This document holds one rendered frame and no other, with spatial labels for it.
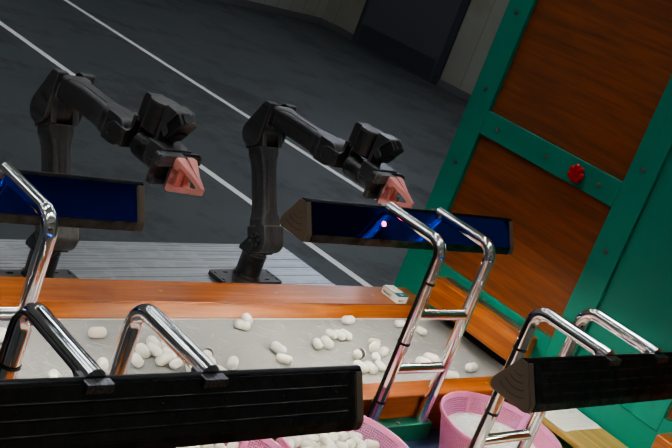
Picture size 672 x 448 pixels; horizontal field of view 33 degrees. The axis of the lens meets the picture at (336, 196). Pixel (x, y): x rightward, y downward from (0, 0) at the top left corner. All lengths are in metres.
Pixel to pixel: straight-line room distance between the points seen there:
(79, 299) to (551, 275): 1.09
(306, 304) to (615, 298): 0.68
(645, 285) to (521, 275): 0.33
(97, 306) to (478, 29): 9.76
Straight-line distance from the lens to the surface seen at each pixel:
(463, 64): 11.81
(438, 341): 2.73
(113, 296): 2.27
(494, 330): 2.67
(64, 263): 2.60
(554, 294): 2.66
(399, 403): 2.31
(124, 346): 1.42
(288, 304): 2.53
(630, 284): 2.55
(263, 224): 2.75
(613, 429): 2.57
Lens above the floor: 1.67
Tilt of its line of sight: 15 degrees down
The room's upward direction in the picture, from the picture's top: 21 degrees clockwise
